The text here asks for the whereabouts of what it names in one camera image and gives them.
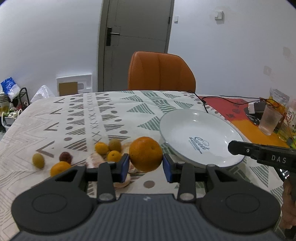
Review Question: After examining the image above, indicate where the red orange table mat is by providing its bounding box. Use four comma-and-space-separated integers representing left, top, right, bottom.
200, 96, 288, 148

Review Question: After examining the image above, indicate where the blue and white plastic bag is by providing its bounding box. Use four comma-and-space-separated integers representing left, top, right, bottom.
1, 77, 21, 101

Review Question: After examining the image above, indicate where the small greenish-brown fruit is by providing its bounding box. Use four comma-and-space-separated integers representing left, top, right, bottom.
108, 138, 122, 152

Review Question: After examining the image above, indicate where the white plate with blue rim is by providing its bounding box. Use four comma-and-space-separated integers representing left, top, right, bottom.
159, 109, 244, 168

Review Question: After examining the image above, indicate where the small yellow kumquat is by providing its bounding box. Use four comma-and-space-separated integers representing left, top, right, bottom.
95, 142, 109, 155

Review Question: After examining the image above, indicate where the black cable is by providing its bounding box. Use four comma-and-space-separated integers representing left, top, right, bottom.
187, 90, 266, 121

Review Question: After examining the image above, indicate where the snack packet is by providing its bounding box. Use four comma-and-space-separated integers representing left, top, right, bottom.
268, 87, 290, 113

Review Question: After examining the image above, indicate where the white power adapter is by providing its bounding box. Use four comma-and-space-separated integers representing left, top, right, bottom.
248, 101, 266, 114

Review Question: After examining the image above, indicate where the white wall socket box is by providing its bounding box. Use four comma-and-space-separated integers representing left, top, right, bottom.
214, 10, 224, 21

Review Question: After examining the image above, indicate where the translucent plastic cup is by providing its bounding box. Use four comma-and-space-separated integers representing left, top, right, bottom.
258, 105, 282, 136

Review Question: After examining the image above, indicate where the dark red small fruit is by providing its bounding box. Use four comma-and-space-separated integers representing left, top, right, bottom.
59, 152, 73, 164

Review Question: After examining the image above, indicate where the small yellow-orange kumquat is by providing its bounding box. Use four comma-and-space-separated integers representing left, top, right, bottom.
107, 150, 122, 163

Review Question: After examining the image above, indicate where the white translucent plastic bag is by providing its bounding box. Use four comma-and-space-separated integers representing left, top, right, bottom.
30, 85, 55, 103

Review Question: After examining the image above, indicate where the black metal rack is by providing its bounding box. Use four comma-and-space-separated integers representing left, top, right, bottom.
0, 87, 30, 112

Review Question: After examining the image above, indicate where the patterned white tablecloth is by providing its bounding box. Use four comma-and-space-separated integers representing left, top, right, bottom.
1, 90, 283, 240

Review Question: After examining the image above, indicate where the grey door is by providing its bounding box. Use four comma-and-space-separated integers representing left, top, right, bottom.
97, 1, 174, 91

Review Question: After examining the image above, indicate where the green olive-like fruit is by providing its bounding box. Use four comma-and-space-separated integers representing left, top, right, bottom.
32, 153, 45, 169

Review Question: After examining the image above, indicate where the orange leather chair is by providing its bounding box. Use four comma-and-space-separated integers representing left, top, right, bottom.
128, 51, 196, 92

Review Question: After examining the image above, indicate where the large orange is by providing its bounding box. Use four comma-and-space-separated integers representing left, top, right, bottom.
129, 137, 163, 172

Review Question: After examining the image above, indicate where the white bag with items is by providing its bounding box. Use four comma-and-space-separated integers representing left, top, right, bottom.
1, 109, 23, 132

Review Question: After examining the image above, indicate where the small mandarin orange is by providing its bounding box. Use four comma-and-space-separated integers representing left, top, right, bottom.
50, 161, 71, 177

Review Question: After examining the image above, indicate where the right hand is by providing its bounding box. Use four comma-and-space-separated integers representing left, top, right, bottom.
280, 179, 296, 229

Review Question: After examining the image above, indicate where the white foam packaging board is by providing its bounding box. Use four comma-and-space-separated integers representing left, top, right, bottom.
56, 74, 93, 96

